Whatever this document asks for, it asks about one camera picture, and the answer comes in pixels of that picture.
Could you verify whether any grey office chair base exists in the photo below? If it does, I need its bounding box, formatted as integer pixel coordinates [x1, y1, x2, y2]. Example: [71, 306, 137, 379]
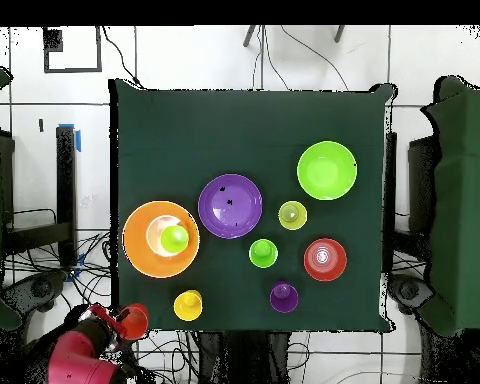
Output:
[386, 273, 435, 315]

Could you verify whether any black stand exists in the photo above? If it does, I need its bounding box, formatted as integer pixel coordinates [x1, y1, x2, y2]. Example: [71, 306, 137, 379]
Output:
[0, 124, 79, 267]

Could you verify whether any dark green tablecloth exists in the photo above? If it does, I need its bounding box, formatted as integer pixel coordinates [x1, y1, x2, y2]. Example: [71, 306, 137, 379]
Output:
[109, 78, 397, 335]

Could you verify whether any orange-red cup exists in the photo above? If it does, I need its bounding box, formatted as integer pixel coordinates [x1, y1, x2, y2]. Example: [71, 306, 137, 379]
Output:
[117, 302, 151, 342]

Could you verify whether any purple bowl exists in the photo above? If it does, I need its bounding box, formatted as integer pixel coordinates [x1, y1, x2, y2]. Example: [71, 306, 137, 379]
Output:
[197, 173, 264, 240]

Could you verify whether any yellow-orange stepped cup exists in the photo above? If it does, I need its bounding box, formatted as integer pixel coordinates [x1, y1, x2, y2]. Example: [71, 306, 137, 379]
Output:
[172, 289, 204, 322]

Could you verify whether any purple cup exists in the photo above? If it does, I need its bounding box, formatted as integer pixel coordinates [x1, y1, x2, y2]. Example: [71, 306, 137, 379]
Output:
[269, 280, 300, 314]

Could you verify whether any dark office chair base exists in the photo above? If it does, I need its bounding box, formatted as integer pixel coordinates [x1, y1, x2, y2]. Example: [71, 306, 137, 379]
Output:
[1, 270, 71, 321]

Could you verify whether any blue tape strip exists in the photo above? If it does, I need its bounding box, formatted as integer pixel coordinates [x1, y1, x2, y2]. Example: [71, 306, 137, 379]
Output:
[57, 122, 82, 153]

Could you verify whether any large yellow-orange bowl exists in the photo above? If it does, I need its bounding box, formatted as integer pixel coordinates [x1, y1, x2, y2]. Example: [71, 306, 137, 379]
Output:
[121, 200, 201, 279]

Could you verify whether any green stepped cup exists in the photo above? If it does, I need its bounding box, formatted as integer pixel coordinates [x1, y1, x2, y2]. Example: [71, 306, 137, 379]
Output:
[248, 238, 279, 270]

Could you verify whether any orange-red bowl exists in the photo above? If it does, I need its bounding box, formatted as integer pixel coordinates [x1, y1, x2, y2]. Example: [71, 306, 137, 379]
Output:
[302, 237, 348, 283]

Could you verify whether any light green tapered cup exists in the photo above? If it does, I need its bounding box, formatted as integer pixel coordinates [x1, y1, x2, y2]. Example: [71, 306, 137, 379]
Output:
[159, 225, 191, 255]

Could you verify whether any black box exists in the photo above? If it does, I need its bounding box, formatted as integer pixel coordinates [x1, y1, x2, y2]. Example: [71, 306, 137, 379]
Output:
[407, 134, 439, 235]

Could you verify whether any green bowl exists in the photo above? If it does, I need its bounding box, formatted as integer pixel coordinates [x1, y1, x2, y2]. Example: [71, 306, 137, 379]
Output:
[296, 140, 359, 201]

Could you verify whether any yellow tapered cup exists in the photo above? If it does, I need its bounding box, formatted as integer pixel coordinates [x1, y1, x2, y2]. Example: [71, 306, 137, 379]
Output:
[278, 200, 309, 232]

